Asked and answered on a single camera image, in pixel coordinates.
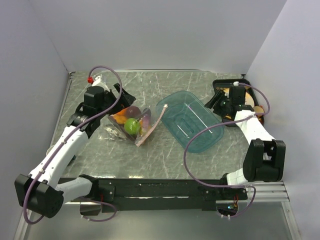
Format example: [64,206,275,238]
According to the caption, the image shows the orange tangerine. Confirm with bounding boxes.
[117,108,127,116]

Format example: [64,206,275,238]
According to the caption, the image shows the grey toy fish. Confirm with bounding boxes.
[103,124,124,138]

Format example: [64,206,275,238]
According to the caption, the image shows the small brown ceramic cup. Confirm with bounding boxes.
[253,105,265,114]

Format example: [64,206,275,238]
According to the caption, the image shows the teal transparent food tray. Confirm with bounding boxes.
[155,90,224,154]

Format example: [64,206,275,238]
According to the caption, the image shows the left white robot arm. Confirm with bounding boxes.
[14,83,136,224]

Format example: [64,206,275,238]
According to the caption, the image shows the clear zip top bag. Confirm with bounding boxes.
[104,104,168,147]

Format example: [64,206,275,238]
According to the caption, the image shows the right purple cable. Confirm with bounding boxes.
[183,83,271,219]

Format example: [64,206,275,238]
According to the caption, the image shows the aluminium rail frame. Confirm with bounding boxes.
[15,182,301,240]

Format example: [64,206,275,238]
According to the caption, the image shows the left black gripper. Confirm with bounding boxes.
[97,82,136,118]

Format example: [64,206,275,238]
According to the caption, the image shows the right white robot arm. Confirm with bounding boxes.
[205,84,286,199]

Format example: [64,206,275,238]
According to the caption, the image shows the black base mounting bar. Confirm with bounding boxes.
[59,177,248,214]

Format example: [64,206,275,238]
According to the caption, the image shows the green paper cup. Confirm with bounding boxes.
[46,145,77,161]

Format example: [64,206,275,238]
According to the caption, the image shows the green apple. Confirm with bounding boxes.
[123,118,141,135]

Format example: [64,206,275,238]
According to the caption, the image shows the black serving tray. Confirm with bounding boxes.
[211,79,264,127]

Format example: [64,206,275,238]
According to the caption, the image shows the cream and orange plate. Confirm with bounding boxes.
[215,87,255,107]

